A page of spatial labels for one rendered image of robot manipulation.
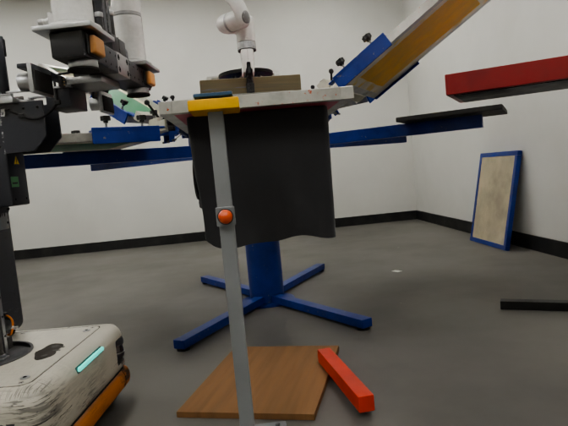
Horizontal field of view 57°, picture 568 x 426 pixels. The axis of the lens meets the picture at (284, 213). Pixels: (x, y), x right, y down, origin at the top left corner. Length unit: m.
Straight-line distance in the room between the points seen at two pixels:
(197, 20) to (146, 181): 1.97
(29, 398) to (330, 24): 5.75
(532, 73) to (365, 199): 4.28
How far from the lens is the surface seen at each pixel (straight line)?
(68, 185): 6.65
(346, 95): 1.63
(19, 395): 1.50
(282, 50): 6.49
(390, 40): 2.48
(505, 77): 2.44
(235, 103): 1.36
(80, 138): 2.38
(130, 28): 1.82
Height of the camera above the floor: 0.76
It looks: 5 degrees down
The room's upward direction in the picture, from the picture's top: 5 degrees counter-clockwise
